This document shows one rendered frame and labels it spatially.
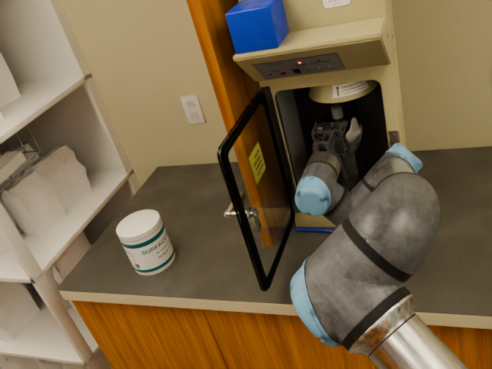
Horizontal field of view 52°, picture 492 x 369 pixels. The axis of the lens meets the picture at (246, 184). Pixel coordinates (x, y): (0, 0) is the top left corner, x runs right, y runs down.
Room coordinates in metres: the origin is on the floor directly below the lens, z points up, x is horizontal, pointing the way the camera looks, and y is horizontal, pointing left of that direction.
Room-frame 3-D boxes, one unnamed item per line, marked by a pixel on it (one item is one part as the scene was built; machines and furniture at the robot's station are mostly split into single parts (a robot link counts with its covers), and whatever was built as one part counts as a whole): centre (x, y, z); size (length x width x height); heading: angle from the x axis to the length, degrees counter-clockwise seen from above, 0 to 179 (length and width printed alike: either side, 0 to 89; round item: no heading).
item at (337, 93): (1.20, -0.31, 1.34); 0.18 x 0.18 x 0.05
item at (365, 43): (1.07, -0.22, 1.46); 0.32 x 0.12 x 0.10; 63
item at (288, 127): (1.23, -0.30, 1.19); 0.26 x 0.24 x 0.35; 63
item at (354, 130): (1.11, -0.30, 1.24); 0.09 x 0.03 x 0.06; 128
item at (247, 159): (1.04, -0.03, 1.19); 0.30 x 0.01 x 0.40; 152
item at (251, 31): (1.12, -0.13, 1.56); 0.10 x 0.10 x 0.09; 63
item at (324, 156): (0.97, -0.17, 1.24); 0.08 x 0.05 x 0.08; 63
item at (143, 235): (1.24, 0.33, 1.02); 0.13 x 0.13 x 0.15
